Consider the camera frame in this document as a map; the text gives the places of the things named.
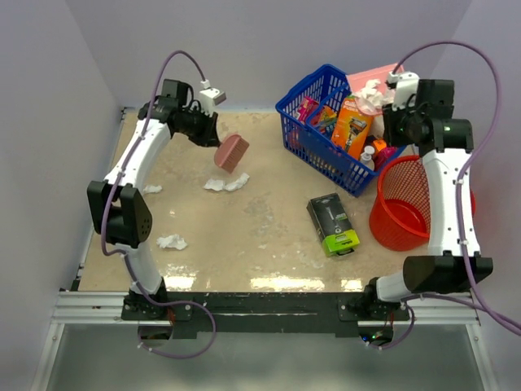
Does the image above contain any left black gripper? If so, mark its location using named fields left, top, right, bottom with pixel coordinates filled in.
left=177, top=105, right=221, bottom=147

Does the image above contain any pink hand brush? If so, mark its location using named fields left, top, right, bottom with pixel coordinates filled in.
left=214, top=134, right=249, bottom=174

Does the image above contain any long paper scrap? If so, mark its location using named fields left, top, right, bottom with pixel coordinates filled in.
left=204, top=173, right=250, bottom=192

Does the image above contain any tall paper scrap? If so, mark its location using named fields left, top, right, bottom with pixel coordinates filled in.
left=354, top=91, right=395, bottom=116

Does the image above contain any pink dustpan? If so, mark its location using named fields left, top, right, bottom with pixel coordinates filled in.
left=346, top=63, right=396, bottom=96

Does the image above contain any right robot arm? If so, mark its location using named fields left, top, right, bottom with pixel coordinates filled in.
left=359, top=73, right=493, bottom=320

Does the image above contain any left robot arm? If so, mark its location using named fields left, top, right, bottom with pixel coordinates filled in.
left=87, top=79, right=226, bottom=319

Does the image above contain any orange box in basket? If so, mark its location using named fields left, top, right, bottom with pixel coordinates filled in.
left=371, top=138, right=387, bottom=155

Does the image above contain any magenta box in basket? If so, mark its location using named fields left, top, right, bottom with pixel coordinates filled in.
left=374, top=147, right=398, bottom=171

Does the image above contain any white pump bottle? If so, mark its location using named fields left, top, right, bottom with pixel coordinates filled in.
left=360, top=145, right=375, bottom=171

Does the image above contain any orange razor package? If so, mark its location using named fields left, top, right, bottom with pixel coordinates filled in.
left=331, top=96, right=373, bottom=160

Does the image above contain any colourful pack in basket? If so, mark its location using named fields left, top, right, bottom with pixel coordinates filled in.
left=310, top=106, right=337, bottom=133

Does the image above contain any red mesh waste basket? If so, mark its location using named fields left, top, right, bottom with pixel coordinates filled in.
left=370, top=149, right=481, bottom=257

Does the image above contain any blue plastic basket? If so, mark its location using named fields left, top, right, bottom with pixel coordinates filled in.
left=276, top=64, right=405, bottom=196

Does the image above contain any pink box in basket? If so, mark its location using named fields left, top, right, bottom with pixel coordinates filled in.
left=294, top=96, right=318, bottom=123

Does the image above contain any black green razor box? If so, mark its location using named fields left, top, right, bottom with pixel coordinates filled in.
left=306, top=193, right=360, bottom=257

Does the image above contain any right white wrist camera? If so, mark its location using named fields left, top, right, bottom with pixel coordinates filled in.
left=386, top=72, right=420, bottom=111

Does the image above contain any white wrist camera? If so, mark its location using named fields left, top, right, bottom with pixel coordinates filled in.
left=199, top=79, right=226, bottom=114
left=386, top=72, right=420, bottom=111

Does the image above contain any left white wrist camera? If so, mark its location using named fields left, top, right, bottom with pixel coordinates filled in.
left=199, top=79, right=226, bottom=114

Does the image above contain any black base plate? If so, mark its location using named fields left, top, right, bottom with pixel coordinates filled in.
left=120, top=291, right=411, bottom=340

